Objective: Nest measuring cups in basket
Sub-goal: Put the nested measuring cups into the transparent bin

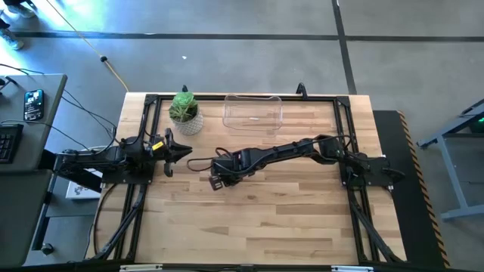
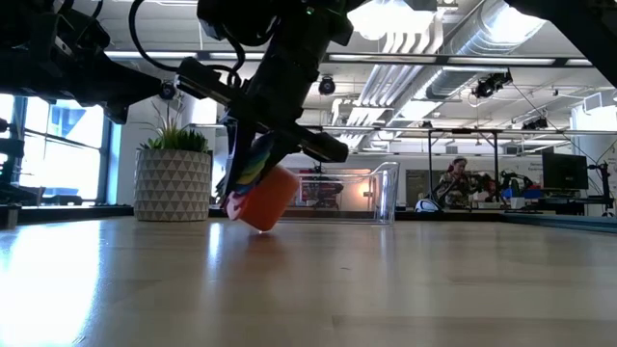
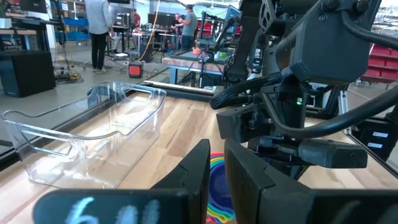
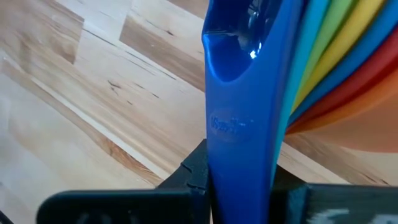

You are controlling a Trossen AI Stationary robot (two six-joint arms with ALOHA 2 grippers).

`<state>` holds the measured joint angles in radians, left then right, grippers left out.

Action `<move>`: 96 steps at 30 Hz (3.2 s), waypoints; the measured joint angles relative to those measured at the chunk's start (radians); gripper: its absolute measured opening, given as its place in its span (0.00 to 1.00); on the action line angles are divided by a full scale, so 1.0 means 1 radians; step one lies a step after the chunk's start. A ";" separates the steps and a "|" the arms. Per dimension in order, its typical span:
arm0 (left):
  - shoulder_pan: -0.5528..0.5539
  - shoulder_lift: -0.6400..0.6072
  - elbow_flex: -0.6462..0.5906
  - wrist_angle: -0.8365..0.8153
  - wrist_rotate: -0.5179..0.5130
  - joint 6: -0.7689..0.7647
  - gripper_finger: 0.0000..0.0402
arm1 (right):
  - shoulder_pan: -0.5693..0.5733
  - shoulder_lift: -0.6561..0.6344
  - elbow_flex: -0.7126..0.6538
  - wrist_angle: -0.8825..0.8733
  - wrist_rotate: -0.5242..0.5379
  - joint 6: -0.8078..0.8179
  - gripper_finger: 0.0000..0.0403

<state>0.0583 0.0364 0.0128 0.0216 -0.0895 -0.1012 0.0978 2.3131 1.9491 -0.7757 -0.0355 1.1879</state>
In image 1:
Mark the black mat with hazard stripe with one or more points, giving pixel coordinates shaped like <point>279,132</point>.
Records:
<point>412,226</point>

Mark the black frame clamp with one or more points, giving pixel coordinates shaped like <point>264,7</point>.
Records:
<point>184,89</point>
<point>301,90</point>

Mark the succulent in white patterned pot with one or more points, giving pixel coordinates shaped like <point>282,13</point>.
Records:
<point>184,109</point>

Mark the silver bracket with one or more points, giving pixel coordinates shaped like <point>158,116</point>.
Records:
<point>140,268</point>
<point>351,269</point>

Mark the black aluminium table frame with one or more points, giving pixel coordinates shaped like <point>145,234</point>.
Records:
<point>246,98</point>

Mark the person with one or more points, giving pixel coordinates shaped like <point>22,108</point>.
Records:
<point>13,39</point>

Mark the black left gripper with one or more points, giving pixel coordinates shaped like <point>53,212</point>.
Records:
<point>162,151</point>

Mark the dark grey desk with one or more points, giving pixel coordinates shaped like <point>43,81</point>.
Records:
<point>19,219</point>

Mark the black keyboard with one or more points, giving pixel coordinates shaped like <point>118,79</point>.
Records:
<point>9,143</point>

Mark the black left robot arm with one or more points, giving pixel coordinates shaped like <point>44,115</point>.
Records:
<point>94,158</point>

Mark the grey metal table stand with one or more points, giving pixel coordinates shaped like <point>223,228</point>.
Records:
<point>465,211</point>

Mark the smartphone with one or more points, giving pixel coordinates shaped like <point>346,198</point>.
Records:
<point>33,105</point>

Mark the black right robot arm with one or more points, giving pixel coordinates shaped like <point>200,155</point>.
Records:
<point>287,149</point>

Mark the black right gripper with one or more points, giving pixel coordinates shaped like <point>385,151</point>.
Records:
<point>228,168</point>

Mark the black caster wheel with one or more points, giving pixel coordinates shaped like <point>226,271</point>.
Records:
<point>47,249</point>

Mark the black support beam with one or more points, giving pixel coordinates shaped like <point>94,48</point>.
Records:
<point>49,162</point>

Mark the white booklet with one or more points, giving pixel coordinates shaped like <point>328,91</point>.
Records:
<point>81,189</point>

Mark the clear plastic basket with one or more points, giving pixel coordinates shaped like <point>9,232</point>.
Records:
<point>252,115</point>

